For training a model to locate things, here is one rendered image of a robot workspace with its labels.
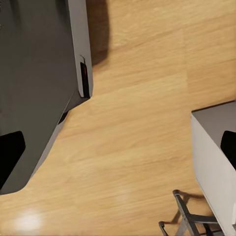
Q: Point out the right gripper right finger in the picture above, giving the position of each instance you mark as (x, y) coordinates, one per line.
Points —
(228, 146)

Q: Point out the taboret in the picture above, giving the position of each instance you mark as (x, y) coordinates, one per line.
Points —
(189, 220)

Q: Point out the desk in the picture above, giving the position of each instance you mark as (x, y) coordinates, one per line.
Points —
(214, 173)

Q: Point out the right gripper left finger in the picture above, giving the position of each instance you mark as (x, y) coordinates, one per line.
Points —
(12, 146)

